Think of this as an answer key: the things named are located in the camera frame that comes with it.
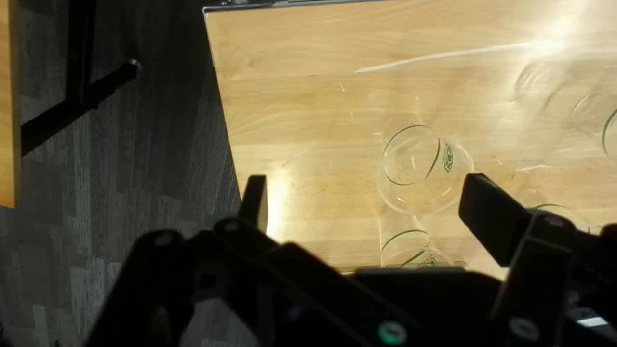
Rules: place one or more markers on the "clear plastic cup green band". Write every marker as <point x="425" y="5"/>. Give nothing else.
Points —
<point x="554" y="214"/>
<point x="409" y="246"/>
<point x="537" y="82"/>
<point x="424" y="193"/>
<point x="595" y="120"/>

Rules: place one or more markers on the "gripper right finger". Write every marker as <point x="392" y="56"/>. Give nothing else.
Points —
<point x="540" y="270"/>

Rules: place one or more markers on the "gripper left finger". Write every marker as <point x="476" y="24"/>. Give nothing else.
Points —
<point x="226" y="270"/>

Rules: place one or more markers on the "wooden table with black legs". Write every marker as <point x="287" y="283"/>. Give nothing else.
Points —
<point x="8" y="106"/>

